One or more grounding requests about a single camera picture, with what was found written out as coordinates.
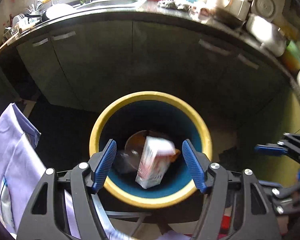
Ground dark base cabinets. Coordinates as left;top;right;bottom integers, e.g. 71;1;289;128
0;20;287;120

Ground yellow blue trash bin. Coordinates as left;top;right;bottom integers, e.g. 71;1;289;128
89;91;212;209

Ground steel kitchen sink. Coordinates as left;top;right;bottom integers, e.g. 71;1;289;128
75;0;146;10

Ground brown woven snack wrapper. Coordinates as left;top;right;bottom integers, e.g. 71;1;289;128
125;130;180;163

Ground crumpled dish rag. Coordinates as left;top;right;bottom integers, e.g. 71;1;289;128
157;0;191;12

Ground purple floral tablecloth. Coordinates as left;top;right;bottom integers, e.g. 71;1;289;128
0;102;81;239

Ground green stacked bowls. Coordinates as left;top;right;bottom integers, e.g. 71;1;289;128
280;41;300;76

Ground clear plastic bottle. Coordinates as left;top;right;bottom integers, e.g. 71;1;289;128
113;150;141;174

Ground white rice cooker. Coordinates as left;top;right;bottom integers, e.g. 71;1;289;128
245;14;287;57

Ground white red milk carton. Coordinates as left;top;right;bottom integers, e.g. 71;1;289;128
135;146;171;189

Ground dark metal bowl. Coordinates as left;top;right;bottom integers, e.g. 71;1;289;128
210;7;244;29

